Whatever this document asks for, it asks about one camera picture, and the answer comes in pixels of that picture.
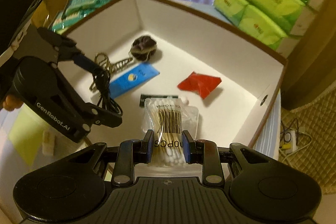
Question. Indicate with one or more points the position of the white paperclip box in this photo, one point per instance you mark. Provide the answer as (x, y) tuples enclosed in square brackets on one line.
[(48, 143)]

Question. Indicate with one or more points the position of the upper green wet wipes pack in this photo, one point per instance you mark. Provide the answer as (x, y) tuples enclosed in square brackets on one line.
[(74, 6)]

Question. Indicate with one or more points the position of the brown cardboard box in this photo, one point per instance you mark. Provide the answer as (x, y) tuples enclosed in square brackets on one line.
[(188, 41)]

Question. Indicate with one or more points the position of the cotton swab bag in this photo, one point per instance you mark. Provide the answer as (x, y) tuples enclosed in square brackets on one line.
[(164, 117)]

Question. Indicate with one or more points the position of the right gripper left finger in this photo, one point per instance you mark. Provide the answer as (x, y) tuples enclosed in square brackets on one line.
[(130, 153)]

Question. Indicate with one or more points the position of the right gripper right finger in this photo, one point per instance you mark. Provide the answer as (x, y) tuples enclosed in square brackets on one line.
[(205, 153)]

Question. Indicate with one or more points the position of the person's left hand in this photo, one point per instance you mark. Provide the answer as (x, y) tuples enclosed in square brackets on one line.
[(11, 103)]

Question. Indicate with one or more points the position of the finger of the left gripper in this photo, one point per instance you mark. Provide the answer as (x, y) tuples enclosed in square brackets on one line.
[(67, 51), (46, 91)]

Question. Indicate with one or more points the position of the red snack packet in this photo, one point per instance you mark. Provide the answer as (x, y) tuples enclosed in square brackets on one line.
[(200, 84)]

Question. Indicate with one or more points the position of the wooden door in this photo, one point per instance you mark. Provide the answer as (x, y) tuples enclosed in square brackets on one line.
[(311, 67)]

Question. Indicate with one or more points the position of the white power strip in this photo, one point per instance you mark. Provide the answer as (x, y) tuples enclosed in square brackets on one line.
[(288, 143)]

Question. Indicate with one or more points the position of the lower green wet wipes pack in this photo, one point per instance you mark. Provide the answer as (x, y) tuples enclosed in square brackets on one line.
[(65, 20)]

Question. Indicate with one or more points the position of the dark scrunchie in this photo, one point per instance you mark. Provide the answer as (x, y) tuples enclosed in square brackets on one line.
[(143, 48)]

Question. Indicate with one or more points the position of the green wet wipes pack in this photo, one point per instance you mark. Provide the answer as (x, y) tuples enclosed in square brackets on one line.
[(65, 20), (74, 6)]

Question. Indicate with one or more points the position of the quilted chair back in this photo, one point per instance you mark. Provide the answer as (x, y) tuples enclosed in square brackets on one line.
[(314, 127)]

